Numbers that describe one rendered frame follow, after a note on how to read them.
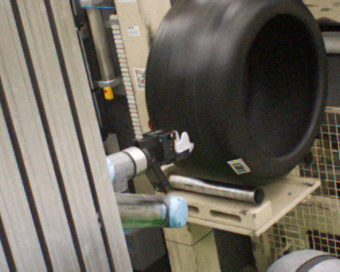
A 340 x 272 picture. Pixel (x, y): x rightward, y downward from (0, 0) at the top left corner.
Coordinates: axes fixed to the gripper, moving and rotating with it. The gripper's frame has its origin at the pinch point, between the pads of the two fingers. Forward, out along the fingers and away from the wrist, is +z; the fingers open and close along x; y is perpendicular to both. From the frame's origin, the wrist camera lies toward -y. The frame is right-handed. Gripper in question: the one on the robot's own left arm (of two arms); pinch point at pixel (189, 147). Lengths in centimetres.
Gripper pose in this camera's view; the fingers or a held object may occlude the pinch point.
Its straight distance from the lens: 195.4
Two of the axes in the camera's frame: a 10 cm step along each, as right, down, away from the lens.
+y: -1.1, -9.6, -2.4
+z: 6.6, -2.5, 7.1
